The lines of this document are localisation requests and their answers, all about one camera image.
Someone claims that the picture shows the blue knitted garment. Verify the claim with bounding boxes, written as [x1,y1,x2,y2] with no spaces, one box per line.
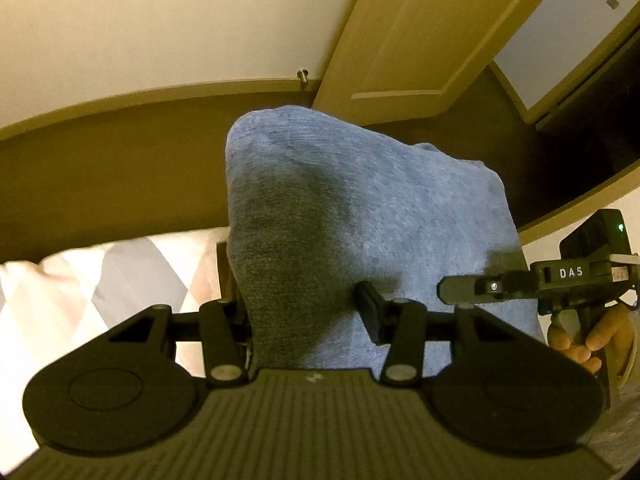
[226,106,526,372]

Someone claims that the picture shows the person's right hand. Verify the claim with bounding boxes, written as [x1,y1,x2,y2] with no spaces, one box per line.
[547,304,636,377]

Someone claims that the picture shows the diamond patterned bed quilt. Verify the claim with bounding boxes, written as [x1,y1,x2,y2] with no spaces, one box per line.
[1,228,230,474]

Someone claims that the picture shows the wooden room door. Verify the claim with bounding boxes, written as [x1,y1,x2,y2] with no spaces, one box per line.
[312,0,542,125]

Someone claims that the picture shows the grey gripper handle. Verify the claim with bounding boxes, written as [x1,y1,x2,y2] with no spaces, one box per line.
[547,310,585,350]

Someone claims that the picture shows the silver wall door stopper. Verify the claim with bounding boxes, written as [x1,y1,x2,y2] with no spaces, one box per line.
[297,68,309,91]

